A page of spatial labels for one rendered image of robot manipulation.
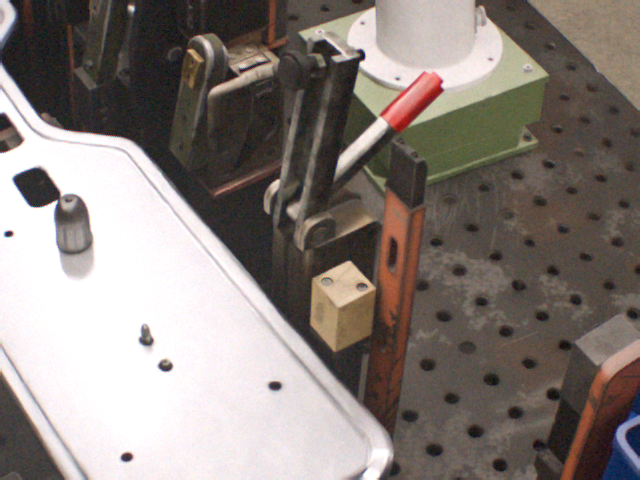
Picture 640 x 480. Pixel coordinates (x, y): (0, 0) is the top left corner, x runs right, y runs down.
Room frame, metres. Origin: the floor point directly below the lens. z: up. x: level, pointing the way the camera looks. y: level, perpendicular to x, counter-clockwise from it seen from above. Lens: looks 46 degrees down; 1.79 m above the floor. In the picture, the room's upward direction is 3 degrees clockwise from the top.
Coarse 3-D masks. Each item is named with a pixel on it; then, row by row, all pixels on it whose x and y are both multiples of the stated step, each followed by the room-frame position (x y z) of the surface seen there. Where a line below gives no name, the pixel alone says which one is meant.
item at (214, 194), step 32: (256, 64) 0.89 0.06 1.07; (224, 96) 0.86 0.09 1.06; (256, 96) 0.88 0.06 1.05; (224, 128) 0.86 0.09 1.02; (256, 128) 0.88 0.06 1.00; (224, 160) 0.86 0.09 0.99; (256, 160) 0.88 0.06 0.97; (192, 192) 0.88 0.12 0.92; (224, 192) 0.86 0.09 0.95; (256, 192) 0.88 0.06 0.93; (224, 224) 0.86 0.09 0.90; (256, 224) 0.88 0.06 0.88; (256, 256) 0.89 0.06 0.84
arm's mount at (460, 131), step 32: (320, 32) 1.30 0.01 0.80; (512, 64) 1.25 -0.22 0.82; (384, 96) 1.18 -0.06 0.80; (448, 96) 1.18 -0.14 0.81; (480, 96) 1.18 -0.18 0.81; (512, 96) 1.20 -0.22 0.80; (352, 128) 1.19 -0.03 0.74; (416, 128) 1.13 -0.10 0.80; (448, 128) 1.16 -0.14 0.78; (480, 128) 1.18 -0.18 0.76; (512, 128) 1.21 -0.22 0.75; (384, 160) 1.13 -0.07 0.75; (448, 160) 1.16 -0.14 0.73; (480, 160) 1.18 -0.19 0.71; (384, 192) 1.12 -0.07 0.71
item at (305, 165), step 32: (288, 64) 0.72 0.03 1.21; (320, 64) 0.72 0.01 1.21; (352, 64) 0.73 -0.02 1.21; (320, 96) 0.74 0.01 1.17; (352, 96) 0.73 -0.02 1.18; (320, 128) 0.72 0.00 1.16; (288, 160) 0.73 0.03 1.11; (320, 160) 0.71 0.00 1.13; (288, 192) 0.73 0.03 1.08; (320, 192) 0.71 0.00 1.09
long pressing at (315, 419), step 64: (0, 0) 1.08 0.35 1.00; (0, 64) 0.97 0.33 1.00; (0, 192) 0.79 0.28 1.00; (64, 192) 0.80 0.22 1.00; (128, 192) 0.80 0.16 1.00; (0, 256) 0.72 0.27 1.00; (64, 256) 0.72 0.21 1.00; (128, 256) 0.73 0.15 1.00; (192, 256) 0.73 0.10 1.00; (0, 320) 0.65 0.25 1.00; (64, 320) 0.65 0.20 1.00; (128, 320) 0.66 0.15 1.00; (192, 320) 0.66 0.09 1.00; (256, 320) 0.67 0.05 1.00; (64, 384) 0.59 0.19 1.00; (128, 384) 0.60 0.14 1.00; (192, 384) 0.60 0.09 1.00; (256, 384) 0.61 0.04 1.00; (320, 384) 0.61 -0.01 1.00; (64, 448) 0.53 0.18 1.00; (128, 448) 0.54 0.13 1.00; (192, 448) 0.54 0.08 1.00; (256, 448) 0.55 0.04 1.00; (320, 448) 0.55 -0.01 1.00; (384, 448) 0.55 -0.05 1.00
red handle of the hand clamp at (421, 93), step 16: (416, 80) 0.79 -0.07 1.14; (432, 80) 0.79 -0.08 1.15; (400, 96) 0.78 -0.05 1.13; (416, 96) 0.78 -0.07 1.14; (432, 96) 0.78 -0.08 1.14; (384, 112) 0.77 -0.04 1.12; (400, 112) 0.77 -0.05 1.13; (416, 112) 0.77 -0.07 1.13; (368, 128) 0.77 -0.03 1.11; (384, 128) 0.76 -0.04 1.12; (400, 128) 0.77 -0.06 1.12; (352, 144) 0.76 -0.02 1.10; (368, 144) 0.76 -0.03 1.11; (384, 144) 0.76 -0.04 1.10; (352, 160) 0.75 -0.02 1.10; (368, 160) 0.75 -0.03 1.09; (336, 176) 0.74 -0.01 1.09; (352, 176) 0.74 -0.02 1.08; (336, 192) 0.74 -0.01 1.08; (288, 208) 0.72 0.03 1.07
